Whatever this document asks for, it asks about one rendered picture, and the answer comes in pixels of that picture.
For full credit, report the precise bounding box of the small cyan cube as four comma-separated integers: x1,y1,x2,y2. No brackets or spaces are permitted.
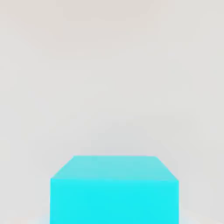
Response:
49,155,179,224

